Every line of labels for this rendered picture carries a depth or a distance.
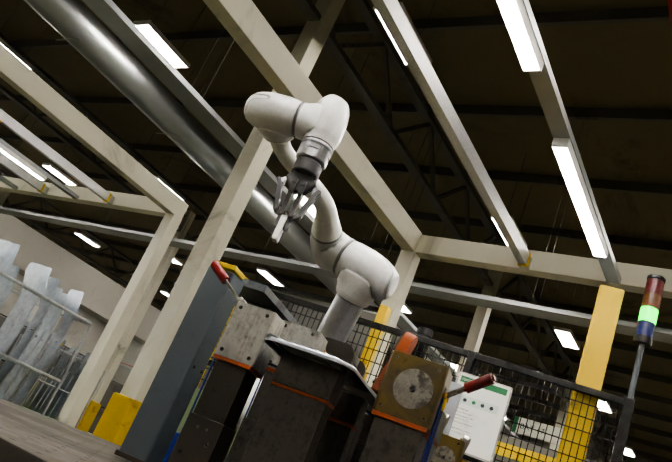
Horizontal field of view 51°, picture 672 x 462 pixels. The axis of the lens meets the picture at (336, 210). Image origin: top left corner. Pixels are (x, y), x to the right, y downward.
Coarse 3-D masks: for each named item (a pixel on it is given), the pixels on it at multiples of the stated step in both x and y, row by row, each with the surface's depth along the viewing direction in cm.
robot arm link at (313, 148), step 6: (306, 138) 189; (312, 138) 188; (300, 144) 191; (306, 144) 188; (312, 144) 187; (318, 144) 187; (324, 144) 188; (300, 150) 188; (306, 150) 187; (312, 150) 187; (318, 150) 187; (324, 150) 188; (330, 150) 189; (300, 156) 189; (306, 156) 188; (312, 156) 186; (318, 156) 187; (324, 156) 188; (330, 156) 191; (318, 162) 188; (324, 162) 188; (324, 168) 190
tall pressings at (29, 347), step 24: (0, 240) 884; (0, 264) 853; (0, 288) 875; (24, 288) 905; (48, 288) 935; (24, 312) 901; (48, 312) 929; (0, 336) 868; (24, 336) 897; (48, 336) 924; (0, 360) 870; (24, 360) 893; (48, 360) 920; (0, 384) 862; (24, 384) 911
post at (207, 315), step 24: (216, 288) 158; (240, 288) 163; (192, 312) 157; (216, 312) 156; (192, 336) 154; (216, 336) 158; (168, 360) 152; (192, 360) 151; (168, 384) 150; (192, 384) 153; (144, 408) 149; (168, 408) 147; (144, 432) 146; (168, 432) 149; (120, 456) 144; (144, 456) 144
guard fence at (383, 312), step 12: (276, 288) 492; (288, 288) 487; (312, 300) 474; (324, 300) 469; (300, 312) 473; (384, 312) 440; (300, 324) 468; (312, 324) 464; (384, 324) 440; (360, 348) 438; (372, 348) 431; (360, 360) 430; (372, 360) 432; (204, 372) 485; (204, 384) 478
